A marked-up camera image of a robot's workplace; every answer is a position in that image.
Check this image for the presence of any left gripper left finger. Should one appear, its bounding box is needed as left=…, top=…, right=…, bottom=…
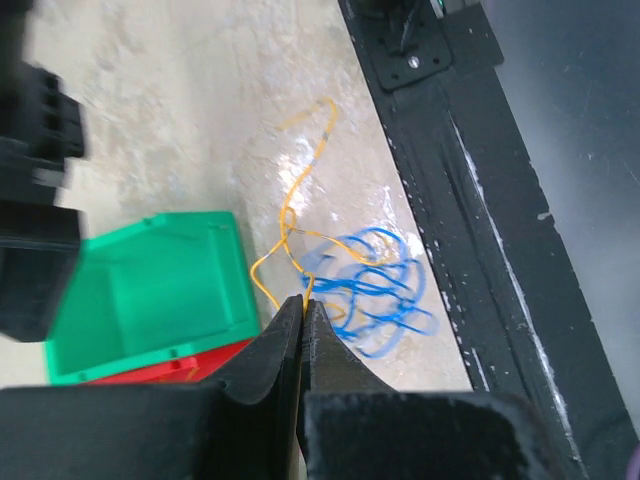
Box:
left=1, top=296, right=303, bottom=479

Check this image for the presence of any red bin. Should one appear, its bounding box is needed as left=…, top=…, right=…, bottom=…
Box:
left=90, top=338, right=252, bottom=385

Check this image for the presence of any cable bundle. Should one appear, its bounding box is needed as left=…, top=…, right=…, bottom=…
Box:
left=297, top=227, right=441, bottom=359

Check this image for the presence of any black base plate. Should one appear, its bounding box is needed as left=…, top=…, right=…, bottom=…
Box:
left=340, top=1, right=638, bottom=479

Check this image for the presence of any yellow cable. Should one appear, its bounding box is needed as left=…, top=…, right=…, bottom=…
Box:
left=249, top=96, right=396, bottom=324

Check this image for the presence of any green bin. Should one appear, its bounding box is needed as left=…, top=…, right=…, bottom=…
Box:
left=44, top=211, right=261, bottom=385

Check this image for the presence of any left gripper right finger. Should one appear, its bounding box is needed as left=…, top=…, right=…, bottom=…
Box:
left=302, top=301, right=550, bottom=479

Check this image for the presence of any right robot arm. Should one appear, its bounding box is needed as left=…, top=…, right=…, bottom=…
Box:
left=1, top=1, right=85, bottom=343

